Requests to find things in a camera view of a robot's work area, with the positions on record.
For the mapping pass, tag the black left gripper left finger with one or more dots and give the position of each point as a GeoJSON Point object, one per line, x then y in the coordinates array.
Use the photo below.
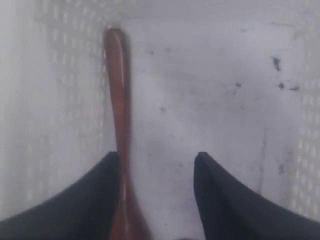
{"type": "Point", "coordinates": [83, 211]}

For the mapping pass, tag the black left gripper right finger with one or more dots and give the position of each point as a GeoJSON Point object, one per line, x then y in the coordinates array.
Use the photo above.
{"type": "Point", "coordinates": [229, 210]}

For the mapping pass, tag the brown wooden spoon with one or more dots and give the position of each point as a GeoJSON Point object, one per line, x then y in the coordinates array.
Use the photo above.
{"type": "Point", "coordinates": [129, 222]}

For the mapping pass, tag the white plastic woven basket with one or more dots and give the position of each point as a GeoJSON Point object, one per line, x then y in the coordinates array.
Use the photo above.
{"type": "Point", "coordinates": [238, 79]}

